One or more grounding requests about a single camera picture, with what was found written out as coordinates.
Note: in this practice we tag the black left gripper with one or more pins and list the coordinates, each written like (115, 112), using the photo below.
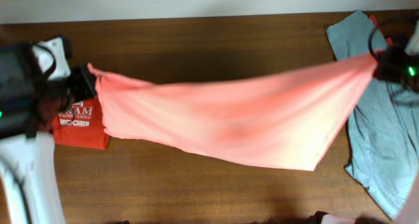
(86, 80)

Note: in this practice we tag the salmon pink printed t-shirt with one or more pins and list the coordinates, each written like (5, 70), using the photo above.
(285, 120)

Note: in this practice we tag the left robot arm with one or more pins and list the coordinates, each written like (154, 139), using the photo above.
(36, 84)

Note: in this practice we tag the folded red printed t-shirt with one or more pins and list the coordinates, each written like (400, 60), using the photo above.
(81, 126)

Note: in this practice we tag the grey t-shirt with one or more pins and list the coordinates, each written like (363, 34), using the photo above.
(383, 135)

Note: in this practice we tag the red garment in pile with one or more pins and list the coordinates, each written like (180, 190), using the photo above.
(388, 39)

